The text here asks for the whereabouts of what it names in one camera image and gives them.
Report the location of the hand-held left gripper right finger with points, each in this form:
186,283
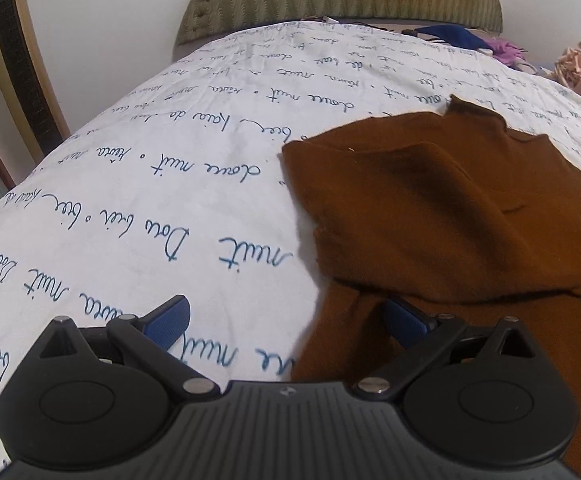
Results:
406,321

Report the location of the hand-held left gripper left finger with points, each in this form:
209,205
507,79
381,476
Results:
169,321

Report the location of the brown knit garment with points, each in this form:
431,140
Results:
435,210

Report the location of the white script-printed blanket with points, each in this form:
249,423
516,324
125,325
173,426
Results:
145,185

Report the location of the navy blue cloth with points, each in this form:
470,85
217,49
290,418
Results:
453,36

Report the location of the purple cloth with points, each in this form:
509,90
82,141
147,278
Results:
505,49

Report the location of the gold tower fan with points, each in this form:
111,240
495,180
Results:
15,60

